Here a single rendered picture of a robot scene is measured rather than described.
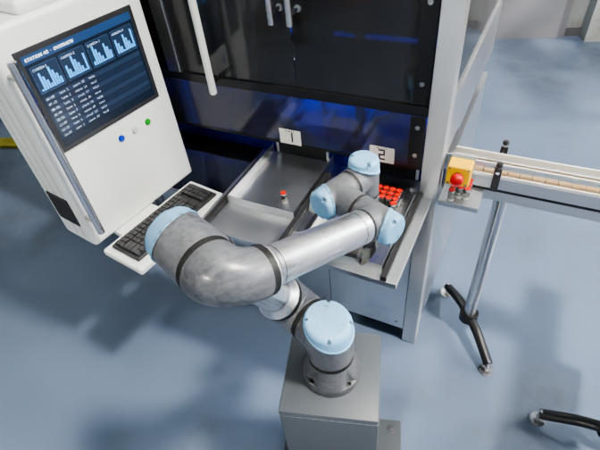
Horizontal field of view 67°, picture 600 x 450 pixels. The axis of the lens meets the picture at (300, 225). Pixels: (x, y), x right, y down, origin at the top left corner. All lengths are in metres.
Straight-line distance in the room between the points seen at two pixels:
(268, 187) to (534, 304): 1.48
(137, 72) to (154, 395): 1.39
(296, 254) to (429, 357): 1.50
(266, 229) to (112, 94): 0.66
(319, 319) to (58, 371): 1.72
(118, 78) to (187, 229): 0.92
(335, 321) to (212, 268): 0.42
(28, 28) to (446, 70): 1.12
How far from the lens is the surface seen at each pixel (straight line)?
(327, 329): 1.06
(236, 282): 0.74
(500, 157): 1.70
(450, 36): 1.32
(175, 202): 1.79
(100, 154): 1.66
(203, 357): 2.31
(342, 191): 1.03
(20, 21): 1.48
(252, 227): 1.52
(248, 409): 2.13
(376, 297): 2.08
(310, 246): 0.83
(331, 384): 1.19
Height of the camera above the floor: 1.90
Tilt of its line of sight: 43 degrees down
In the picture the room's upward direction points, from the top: 7 degrees counter-clockwise
